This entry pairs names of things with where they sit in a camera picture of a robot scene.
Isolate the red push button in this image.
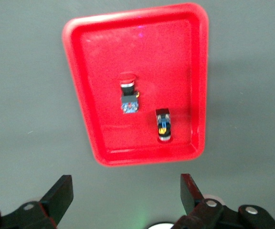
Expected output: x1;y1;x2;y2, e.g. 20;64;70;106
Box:
155;108;173;144
117;72;140;115

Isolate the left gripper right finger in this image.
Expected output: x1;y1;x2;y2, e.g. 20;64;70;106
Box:
173;173;275;229

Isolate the red plastic tray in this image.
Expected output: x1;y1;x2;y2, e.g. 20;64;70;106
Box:
62;2;210;167

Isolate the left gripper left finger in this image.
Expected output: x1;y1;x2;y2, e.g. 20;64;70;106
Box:
0;175;74;229

